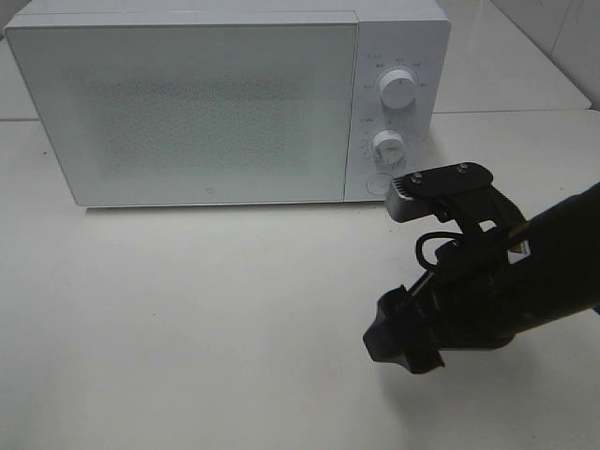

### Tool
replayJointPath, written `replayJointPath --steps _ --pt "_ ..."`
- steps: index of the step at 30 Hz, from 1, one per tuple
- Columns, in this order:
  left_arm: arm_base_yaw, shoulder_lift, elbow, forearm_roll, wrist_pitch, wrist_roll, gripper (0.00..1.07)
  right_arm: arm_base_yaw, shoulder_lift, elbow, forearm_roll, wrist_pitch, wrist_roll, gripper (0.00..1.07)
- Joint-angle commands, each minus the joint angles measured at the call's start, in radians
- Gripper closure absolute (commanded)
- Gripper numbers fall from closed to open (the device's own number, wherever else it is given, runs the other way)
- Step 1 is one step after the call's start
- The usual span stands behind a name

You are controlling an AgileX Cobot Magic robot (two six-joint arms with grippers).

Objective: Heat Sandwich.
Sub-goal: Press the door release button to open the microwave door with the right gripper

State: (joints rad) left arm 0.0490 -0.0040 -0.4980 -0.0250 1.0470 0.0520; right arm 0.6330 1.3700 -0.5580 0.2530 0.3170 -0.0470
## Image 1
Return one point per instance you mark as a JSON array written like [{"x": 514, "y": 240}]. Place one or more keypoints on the round white door button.
[{"x": 379, "y": 183}]

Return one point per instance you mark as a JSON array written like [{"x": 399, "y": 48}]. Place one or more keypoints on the white microwave oven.
[{"x": 389, "y": 34}]

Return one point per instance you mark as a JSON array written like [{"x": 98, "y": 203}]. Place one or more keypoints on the white dial knob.
[
  {"x": 397, "y": 88},
  {"x": 387, "y": 147}
]

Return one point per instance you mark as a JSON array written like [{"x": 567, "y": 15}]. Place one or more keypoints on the white rear table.
[{"x": 491, "y": 66}]

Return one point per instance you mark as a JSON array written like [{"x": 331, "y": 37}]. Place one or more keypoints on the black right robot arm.
[{"x": 553, "y": 267}]

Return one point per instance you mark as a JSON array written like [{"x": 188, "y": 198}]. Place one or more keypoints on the white microwave door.
[{"x": 143, "y": 116}]

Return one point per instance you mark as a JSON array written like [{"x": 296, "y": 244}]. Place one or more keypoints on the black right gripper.
[{"x": 451, "y": 306}]

